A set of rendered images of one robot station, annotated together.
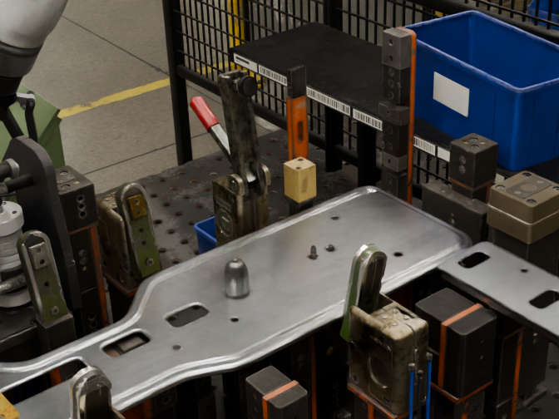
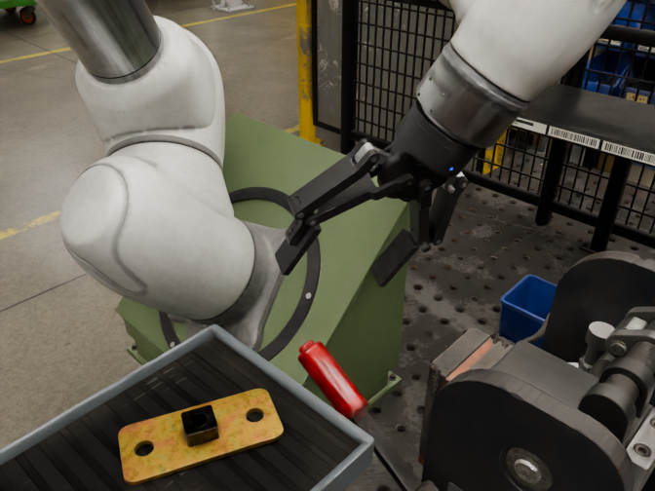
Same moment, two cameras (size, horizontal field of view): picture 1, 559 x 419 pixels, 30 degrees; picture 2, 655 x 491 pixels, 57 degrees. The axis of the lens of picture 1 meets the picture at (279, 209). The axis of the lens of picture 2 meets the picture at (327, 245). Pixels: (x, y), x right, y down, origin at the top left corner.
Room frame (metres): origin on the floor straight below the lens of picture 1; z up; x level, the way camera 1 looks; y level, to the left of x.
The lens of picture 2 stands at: (0.88, 0.59, 1.42)
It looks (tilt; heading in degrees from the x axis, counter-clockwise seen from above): 33 degrees down; 350
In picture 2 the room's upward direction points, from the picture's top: straight up
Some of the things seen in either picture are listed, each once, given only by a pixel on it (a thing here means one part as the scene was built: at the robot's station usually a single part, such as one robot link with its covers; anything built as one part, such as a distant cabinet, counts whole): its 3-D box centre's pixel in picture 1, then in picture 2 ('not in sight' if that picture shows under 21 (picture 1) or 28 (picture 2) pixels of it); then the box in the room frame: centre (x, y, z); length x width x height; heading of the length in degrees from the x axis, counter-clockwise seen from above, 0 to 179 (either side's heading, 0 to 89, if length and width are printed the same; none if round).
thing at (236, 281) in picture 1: (236, 280); not in sight; (1.10, 0.06, 1.02); 0.03 x 0.03 x 0.07
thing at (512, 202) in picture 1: (518, 296); not in sight; (1.24, -0.34, 0.88); 0.08 x 0.08 x 0.36; 37
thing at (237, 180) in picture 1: (235, 184); not in sight; (1.28, 0.06, 1.06); 0.03 x 0.01 x 0.03; 37
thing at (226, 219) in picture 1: (245, 282); not in sight; (1.31, 0.06, 0.88); 0.07 x 0.06 x 0.35; 37
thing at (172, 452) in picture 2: not in sight; (200, 427); (1.11, 0.62, 1.17); 0.08 x 0.04 x 0.01; 102
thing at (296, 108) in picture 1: (300, 220); not in sight; (1.36, -0.03, 0.95); 0.03 x 0.01 x 0.50; 127
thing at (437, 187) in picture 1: (453, 281); not in sight; (1.33, -0.26, 0.85); 0.12 x 0.03 x 0.30; 37
